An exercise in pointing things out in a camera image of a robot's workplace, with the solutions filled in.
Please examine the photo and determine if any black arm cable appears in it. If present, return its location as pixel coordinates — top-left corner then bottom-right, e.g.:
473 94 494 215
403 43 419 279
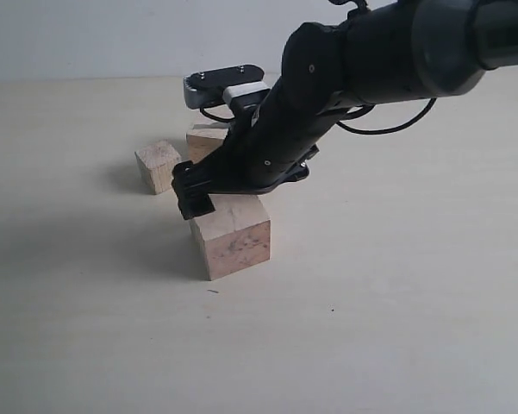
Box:
335 97 439 135

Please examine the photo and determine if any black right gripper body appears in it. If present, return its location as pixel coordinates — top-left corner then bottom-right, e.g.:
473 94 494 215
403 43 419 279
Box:
206 22 353 194

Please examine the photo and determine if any third largest wooden cube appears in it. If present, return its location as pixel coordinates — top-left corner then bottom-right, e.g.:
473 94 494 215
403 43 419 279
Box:
134 140 182 195

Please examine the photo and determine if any second largest wooden cube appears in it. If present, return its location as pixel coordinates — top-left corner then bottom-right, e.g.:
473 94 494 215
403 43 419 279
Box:
186 122 228 164

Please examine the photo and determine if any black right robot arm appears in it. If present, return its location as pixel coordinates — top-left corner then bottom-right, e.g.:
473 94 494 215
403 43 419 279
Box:
172 1 518 220

